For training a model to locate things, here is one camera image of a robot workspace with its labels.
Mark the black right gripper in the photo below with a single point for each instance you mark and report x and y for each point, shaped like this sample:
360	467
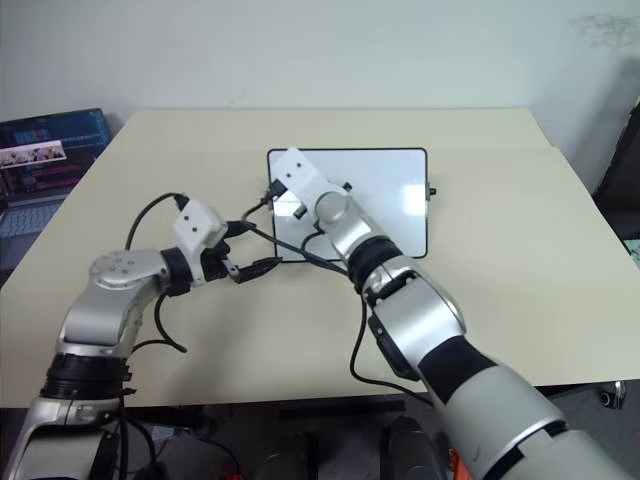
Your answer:
299	211

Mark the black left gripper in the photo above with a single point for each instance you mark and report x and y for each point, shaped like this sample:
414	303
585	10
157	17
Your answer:
216	260

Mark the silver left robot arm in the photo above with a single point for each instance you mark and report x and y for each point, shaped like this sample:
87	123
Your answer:
110	300

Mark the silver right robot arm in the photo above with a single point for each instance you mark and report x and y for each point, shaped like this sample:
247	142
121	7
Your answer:
450	350

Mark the black framed whiteboard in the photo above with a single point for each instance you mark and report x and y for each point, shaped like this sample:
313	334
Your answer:
380	190

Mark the black whiteboard side clip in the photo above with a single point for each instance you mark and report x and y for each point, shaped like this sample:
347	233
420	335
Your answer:
433	191

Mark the open laptop computer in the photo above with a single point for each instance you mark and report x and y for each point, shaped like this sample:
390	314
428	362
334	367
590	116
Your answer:
45	160

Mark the dark rounded shape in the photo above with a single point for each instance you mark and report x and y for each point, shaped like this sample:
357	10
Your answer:
407	447

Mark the dark office chair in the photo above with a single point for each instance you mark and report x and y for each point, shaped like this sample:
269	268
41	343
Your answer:
622	175

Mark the pale green patterned object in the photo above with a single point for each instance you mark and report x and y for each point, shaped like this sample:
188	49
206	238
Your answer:
634	252

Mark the black caster wheel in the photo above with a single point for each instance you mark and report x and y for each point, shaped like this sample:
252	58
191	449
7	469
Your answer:
612	396

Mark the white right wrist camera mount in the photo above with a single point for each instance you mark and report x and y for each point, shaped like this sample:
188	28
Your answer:
300	172

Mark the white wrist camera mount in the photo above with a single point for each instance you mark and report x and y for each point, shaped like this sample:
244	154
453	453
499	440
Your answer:
197	225
300	172

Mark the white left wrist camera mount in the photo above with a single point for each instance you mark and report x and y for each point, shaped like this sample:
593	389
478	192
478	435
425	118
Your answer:
197	225

